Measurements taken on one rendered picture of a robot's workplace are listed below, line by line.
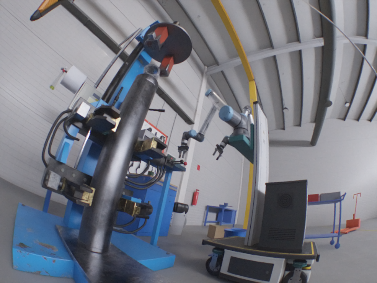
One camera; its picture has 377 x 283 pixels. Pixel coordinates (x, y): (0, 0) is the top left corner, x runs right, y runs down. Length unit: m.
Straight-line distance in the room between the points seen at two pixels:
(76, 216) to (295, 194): 1.69
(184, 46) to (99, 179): 1.52
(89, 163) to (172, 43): 1.46
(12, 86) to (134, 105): 2.49
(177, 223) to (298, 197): 2.47
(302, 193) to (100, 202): 1.30
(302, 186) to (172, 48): 1.81
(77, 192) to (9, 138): 2.23
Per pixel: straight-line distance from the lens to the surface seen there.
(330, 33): 6.20
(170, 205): 2.81
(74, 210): 1.43
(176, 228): 3.24
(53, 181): 1.00
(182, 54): 1.89
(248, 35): 7.40
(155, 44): 1.51
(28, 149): 2.93
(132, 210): 1.05
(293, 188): 1.23
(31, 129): 2.96
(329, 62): 6.83
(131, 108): 1.11
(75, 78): 1.96
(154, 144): 1.12
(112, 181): 0.97
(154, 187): 2.45
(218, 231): 3.40
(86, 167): 1.41
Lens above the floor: 0.56
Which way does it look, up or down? 24 degrees up
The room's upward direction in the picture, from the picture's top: 12 degrees clockwise
